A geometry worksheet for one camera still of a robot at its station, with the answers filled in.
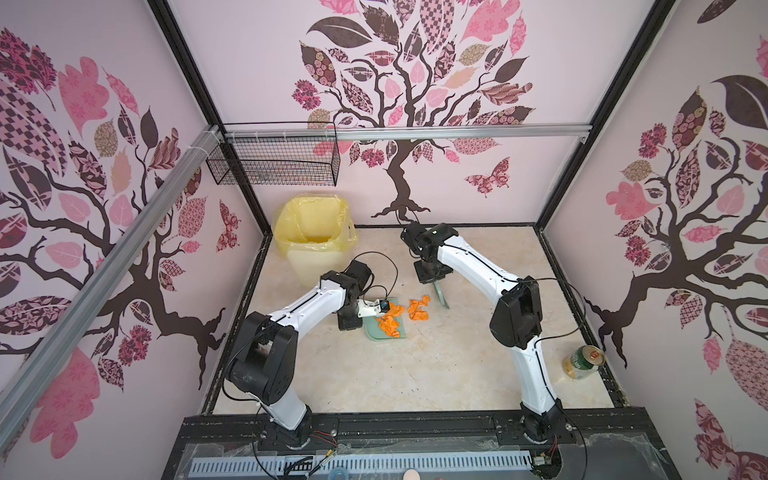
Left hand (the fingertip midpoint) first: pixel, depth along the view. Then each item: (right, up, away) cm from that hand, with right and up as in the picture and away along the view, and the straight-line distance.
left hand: (347, 319), depth 88 cm
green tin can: (+64, -9, -12) cm, 65 cm away
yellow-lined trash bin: (-13, +28, +14) cm, 34 cm away
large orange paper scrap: (+21, +1, +6) cm, 22 cm away
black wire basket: (-24, +52, +6) cm, 58 cm away
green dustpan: (+8, -4, +1) cm, 9 cm away
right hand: (+26, +14, +3) cm, 30 cm away
